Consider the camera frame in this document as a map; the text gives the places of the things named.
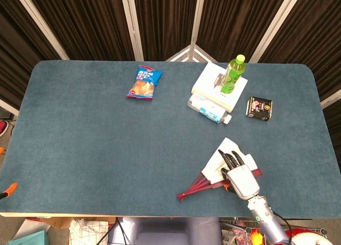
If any black curtain white-frame partition screen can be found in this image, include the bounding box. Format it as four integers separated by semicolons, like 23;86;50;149
0;0;341;115

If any clear blue-label water bottle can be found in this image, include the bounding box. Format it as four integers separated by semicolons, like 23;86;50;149
186;93;232;125

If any white book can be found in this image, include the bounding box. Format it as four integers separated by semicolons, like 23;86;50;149
191;61;248;113

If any metal wire basket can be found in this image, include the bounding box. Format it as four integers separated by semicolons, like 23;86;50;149
220;217;328;245

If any white paper with red print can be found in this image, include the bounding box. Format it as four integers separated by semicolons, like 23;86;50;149
19;217;51;235

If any teal box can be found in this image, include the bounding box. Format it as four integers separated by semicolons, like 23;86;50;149
6;230;50;245

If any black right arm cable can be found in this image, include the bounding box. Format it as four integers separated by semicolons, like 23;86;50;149
269;207;291;239

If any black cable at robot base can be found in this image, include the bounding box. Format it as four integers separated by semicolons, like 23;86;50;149
116;217;129;245

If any blue snack bag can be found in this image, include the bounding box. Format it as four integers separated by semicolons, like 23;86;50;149
126;64;164;101

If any blue felt table mat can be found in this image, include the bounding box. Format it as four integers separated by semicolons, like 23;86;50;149
0;60;341;219

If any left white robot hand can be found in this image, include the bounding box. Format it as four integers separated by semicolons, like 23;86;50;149
0;146;19;201

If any green tea bottle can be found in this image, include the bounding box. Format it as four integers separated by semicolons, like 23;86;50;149
220;54;246;94

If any black luncheon meat tin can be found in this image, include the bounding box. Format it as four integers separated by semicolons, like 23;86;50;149
245;96;273;122

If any white checkered cloth bag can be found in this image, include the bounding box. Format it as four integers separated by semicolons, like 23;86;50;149
69;218;109;245

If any grey-purple robot torso base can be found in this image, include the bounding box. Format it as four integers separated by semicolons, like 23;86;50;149
108;217;222;245

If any red and white round object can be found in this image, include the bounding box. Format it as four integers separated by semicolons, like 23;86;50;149
285;227;331;245

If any yellow rubber chicken toy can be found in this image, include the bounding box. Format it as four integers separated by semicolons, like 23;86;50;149
250;228;266;245

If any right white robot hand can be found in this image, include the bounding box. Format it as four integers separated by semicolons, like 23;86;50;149
217;149;261;201

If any white paper red-ribbed folding fan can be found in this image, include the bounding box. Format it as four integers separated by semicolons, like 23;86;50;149
176;137;263;202

